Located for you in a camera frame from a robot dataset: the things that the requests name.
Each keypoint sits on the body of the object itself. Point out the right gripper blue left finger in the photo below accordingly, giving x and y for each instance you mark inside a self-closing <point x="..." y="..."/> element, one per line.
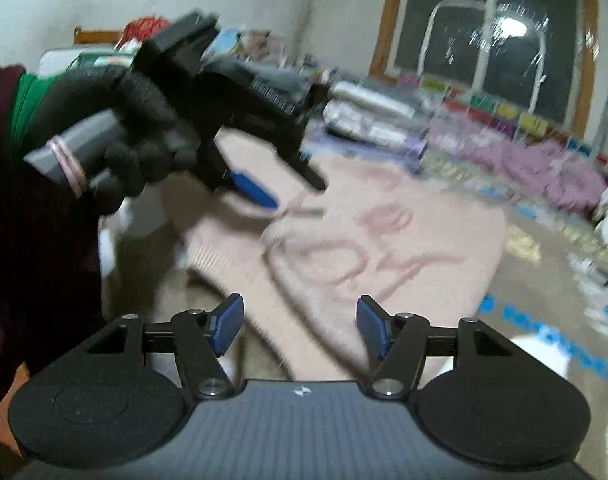
<point x="200" y="339"/>

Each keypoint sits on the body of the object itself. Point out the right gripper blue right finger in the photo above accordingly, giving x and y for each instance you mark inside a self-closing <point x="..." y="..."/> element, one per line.
<point x="398" y="344"/>

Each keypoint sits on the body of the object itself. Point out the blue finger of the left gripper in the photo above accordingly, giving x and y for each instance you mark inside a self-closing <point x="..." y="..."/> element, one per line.
<point x="251" y="191"/>

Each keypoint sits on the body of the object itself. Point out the pink fuzzy sweater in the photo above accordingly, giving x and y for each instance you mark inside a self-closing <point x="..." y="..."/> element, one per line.
<point x="301" y="268"/>

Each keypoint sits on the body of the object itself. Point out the stack of folded clothes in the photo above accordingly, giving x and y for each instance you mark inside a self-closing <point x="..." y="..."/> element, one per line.
<point x="365" y="119"/>

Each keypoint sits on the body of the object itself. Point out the black gloved left hand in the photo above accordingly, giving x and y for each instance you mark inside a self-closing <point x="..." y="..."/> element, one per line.
<point x="105" y="133"/>

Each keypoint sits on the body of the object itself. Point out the crumpled purple garment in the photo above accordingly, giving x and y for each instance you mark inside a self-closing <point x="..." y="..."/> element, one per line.
<point x="565" y="180"/>

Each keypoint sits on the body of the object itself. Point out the colourful alphabet foam border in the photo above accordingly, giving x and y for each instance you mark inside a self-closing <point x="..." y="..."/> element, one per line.
<point x="496" y="117"/>

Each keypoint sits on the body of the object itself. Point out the window with wooden frame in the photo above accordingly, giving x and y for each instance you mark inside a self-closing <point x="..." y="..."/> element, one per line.
<point x="539" y="55"/>

